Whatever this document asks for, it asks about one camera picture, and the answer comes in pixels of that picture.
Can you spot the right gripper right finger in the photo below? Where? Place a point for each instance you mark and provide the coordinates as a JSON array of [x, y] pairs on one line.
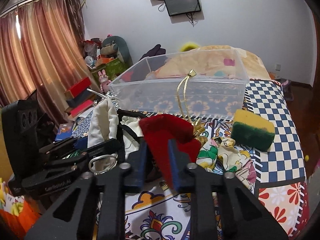
[[242, 214]]

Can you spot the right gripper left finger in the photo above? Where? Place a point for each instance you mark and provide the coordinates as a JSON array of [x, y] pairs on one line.
[[94, 198]]

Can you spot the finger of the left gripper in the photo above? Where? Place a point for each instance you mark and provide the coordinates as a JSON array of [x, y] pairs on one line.
[[81, 143]]

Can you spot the white drawstring pouch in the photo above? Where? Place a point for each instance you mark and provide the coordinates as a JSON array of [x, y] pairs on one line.
[[104, 126]]

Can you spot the floral fabric scrunchie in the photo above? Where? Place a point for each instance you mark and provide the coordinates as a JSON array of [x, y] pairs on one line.
[[221, 155]]

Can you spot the red velvet pouch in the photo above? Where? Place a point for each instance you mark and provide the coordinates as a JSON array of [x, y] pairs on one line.
[[159, 130]]

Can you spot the yellow green sponge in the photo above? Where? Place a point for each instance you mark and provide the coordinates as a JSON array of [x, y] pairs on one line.
[[252, 130]]

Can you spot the green knitted cloth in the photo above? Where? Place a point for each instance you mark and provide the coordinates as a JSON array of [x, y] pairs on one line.
[[73, 154]]

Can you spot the red book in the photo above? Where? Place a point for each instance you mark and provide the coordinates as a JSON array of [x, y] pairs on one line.
[[81, 108]]

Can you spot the red gift box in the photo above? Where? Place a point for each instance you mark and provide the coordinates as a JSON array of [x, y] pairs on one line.
[[77, 88]]

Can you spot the black speaker box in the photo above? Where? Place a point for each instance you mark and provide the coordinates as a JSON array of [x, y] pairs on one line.
[[26, 129]]

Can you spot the pink bunny toy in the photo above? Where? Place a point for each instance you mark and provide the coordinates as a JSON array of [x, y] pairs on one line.
[[104, 81]]

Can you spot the green cardboard box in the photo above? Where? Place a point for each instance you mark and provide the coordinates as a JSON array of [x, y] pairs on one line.
[[112, 69]]

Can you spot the orange striped curtain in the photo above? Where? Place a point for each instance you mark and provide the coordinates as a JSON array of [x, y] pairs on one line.
[[42, 50]]

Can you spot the grey plush neck pillow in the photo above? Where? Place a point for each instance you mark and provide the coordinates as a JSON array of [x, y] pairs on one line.
[[116, 45]]

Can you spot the dark purple clothing pile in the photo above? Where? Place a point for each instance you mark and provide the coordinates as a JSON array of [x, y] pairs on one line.
[[155, 51]]

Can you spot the clear plastic storage bin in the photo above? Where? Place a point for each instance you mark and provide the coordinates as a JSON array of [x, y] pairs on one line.
[[190, 95]]

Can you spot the yellow fleece blanket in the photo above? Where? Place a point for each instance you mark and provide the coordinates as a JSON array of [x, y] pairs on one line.
[[213, 61]]

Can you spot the yellow foam arch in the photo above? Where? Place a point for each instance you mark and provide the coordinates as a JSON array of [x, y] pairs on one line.
[[189, 46]]

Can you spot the white wall socket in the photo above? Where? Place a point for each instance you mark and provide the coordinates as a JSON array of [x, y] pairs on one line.
[[278, 67]]

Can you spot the small black wall monitor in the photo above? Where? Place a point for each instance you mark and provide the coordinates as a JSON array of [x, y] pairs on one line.
[[179, 7]]

